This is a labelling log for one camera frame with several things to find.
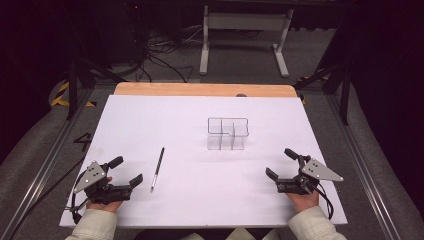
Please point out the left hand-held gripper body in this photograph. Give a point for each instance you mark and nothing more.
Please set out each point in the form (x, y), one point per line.
(94, 173)

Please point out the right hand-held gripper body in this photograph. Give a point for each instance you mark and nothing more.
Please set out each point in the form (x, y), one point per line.
(310, 173)

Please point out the person's right hand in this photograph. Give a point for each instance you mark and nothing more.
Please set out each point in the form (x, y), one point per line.
(304, 201)

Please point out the person's left hand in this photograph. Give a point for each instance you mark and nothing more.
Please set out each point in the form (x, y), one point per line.
(106, 205)

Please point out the black striped pencil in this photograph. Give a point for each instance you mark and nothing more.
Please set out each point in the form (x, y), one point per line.
(157, 170)

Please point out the clear acrylic organizer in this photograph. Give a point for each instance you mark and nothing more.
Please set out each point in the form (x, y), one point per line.
(228, 133)

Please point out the white table mat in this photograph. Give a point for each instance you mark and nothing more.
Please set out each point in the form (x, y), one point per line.
(200, 186)

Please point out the black metal stand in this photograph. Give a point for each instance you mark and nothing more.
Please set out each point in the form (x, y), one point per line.
(343, 90)

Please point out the black tripod stand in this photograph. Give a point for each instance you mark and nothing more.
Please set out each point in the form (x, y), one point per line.
(72, 90)

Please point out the yellow black hazard tape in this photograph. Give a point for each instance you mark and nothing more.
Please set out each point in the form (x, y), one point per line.
(60, 96)

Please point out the white metal stand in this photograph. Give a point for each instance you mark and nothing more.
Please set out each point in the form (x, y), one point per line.
(245, 20)

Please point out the aluminium floor rail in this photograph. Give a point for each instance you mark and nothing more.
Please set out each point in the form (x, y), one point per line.
(40, 173)
(363, 173)

